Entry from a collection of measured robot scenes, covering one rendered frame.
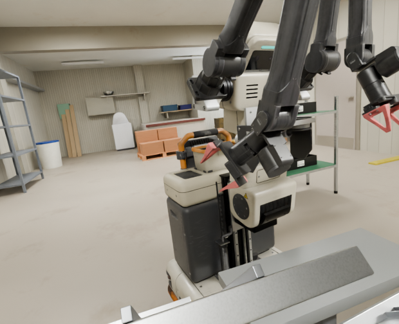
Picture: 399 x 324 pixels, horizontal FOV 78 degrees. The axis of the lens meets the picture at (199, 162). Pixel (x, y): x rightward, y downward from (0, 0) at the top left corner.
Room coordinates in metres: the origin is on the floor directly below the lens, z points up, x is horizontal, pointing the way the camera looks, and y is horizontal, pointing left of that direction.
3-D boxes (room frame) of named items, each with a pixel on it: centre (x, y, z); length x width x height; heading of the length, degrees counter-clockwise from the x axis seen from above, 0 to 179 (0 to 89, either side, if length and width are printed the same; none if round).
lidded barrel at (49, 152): (6.79, 4.12, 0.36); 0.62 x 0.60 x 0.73; 17
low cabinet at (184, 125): (8.66, 0.88, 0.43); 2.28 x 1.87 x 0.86; 17
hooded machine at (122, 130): (9.02, 2.64, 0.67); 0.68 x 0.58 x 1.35; 107
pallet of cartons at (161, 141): (6.68, 1.03, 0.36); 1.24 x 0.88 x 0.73; 107
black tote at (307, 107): (2.71, -1.05, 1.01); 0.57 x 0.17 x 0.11; 110
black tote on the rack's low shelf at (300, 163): (2.71, -1.05, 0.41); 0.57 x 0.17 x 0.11; 110
